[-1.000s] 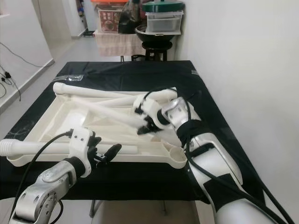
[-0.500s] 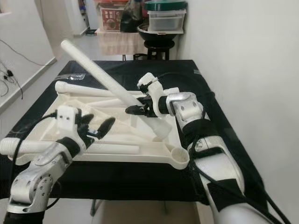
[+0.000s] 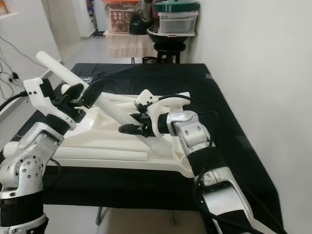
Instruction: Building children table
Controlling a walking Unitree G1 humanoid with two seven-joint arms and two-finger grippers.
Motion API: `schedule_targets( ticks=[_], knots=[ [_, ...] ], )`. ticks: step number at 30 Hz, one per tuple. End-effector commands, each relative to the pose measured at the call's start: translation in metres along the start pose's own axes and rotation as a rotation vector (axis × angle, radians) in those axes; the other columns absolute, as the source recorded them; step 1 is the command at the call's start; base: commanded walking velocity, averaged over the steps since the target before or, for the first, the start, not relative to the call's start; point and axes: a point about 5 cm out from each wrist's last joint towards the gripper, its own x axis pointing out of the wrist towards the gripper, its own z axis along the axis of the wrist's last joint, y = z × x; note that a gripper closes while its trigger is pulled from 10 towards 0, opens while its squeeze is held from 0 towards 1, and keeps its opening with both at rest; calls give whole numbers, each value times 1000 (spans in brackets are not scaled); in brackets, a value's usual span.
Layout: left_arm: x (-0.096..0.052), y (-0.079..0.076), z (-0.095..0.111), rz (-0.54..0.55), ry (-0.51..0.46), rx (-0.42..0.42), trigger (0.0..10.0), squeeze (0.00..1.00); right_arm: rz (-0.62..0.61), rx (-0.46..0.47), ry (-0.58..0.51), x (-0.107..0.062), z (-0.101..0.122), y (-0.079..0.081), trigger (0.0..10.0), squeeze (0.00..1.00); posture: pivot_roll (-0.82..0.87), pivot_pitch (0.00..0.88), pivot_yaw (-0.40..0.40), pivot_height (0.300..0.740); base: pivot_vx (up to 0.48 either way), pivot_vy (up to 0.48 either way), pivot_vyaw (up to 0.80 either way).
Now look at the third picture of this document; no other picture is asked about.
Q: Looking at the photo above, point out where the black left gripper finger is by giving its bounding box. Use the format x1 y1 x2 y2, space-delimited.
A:
82 79 105 109
61 83 84 107

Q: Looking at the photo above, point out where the white plastic table top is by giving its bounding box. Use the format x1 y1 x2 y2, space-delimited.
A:
2 95 195 178

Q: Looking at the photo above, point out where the beige cloth covered table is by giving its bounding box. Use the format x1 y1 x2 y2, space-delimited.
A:
103 32 156 59

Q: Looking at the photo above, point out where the black tablecloth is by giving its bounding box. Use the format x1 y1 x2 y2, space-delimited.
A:
0 62 286 234

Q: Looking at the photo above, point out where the black round stool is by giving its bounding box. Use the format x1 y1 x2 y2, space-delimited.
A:
151 41 183 64

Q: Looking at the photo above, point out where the orange-lidded storage box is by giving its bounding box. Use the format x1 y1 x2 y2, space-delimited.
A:
106 0 144 35

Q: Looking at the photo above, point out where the black bag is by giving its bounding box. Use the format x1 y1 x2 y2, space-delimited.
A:
129 0 159 36

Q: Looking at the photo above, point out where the clear plastic storage box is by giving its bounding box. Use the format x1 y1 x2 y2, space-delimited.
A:
158 11 198 36

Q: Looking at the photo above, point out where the green pot lid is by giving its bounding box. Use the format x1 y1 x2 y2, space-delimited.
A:
154 0 200 14

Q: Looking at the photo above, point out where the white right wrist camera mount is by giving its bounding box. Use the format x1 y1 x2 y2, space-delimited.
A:
134 89 191 135

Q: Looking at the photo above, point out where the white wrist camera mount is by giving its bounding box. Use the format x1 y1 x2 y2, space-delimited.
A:
23 77 59 122
134 89 191 135

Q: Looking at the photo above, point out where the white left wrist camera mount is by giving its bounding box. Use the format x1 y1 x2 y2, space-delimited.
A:
23 77 59 122

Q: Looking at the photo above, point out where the black wall cable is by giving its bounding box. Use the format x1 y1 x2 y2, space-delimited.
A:
0 68 25 100
0 37 61 74

